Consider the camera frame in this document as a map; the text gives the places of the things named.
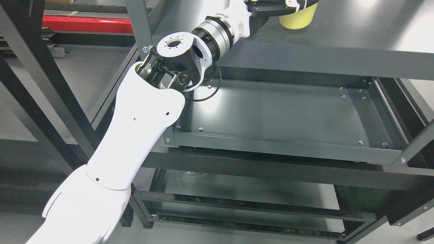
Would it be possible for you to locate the red metal beam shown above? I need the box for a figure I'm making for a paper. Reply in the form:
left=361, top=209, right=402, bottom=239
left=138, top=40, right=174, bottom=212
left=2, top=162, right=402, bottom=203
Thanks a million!
left=42, top=15, right=133, bottom=34

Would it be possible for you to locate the yellow plastic cup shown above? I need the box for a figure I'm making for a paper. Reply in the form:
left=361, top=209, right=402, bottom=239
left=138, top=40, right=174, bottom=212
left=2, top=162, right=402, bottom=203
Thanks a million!
left=279, top=3, right=318, bottom=30

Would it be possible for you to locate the dark metal shelf rack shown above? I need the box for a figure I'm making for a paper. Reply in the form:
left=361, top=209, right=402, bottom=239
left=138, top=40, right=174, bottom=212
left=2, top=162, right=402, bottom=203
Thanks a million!
left=1, top=0, right=433, bottom=244

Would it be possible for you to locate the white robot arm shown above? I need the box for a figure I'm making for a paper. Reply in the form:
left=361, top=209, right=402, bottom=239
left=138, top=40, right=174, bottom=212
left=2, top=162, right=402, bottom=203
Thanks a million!
left=27, top=62, right=186, bottom=244

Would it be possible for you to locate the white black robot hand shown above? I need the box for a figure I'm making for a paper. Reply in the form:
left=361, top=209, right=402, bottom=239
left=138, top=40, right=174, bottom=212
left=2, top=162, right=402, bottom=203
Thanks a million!
left=230, top=0, right=319, bottom=38

